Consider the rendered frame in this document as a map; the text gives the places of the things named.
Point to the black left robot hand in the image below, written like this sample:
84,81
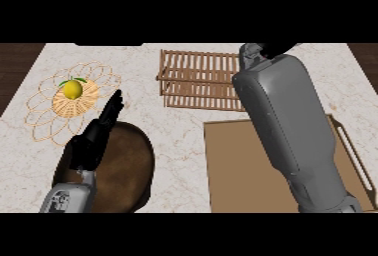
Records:
93,140

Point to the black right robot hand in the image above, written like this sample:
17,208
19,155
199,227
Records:
274,47

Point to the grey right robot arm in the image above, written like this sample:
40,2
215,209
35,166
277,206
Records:
289,133

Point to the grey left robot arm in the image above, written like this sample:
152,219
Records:
68,196

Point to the wooden slatted tiered shelf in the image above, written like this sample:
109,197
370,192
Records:
199,80

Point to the brown wooden tray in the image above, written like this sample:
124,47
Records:
245,170

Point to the dark brown oval board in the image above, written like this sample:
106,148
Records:
125,170

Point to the yellow lemon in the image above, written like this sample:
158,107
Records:
72,89

